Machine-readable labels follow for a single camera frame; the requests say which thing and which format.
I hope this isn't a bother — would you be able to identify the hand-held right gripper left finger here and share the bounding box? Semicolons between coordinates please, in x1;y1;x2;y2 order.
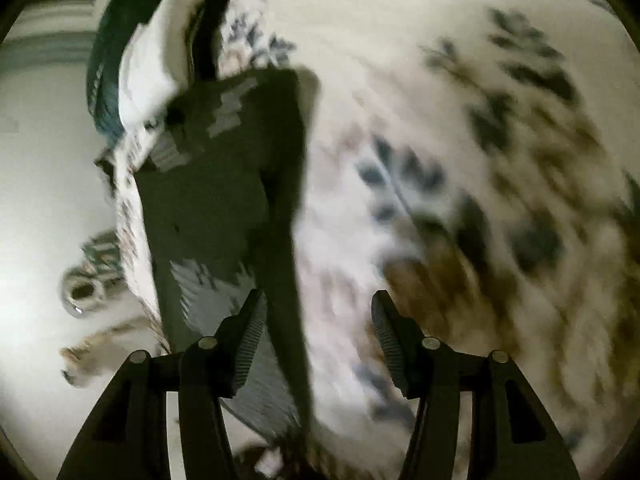
57;287;269;480

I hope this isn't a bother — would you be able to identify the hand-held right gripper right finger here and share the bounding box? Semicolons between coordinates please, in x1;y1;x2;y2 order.
370;289;581;480

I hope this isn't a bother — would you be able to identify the grey striped garment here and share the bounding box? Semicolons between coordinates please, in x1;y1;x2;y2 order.
134;67;322;443

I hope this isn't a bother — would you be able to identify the patterned slipper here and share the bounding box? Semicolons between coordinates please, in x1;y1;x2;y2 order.
59;321;162;389
60;230;127;321

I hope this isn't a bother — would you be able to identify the floral bedsheet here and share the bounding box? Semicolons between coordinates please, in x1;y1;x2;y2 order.
94;0;640;480

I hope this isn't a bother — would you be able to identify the white pillow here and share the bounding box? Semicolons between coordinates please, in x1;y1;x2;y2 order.
116;0;202;133

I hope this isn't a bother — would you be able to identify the teal blanket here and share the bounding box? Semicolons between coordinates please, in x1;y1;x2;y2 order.
85;0;168;147

